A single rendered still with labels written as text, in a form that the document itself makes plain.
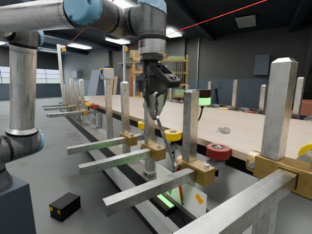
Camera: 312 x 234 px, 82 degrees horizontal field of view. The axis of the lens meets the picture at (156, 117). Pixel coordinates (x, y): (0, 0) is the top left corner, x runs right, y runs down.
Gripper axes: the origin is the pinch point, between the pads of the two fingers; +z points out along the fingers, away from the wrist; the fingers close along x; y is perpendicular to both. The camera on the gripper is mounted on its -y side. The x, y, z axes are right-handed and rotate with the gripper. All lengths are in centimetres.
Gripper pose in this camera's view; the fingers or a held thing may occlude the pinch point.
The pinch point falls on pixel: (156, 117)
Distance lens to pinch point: 61.3
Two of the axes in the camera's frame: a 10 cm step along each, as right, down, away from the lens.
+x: -8.2, 1.1, -5.6
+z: 0.0, 9.8, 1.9
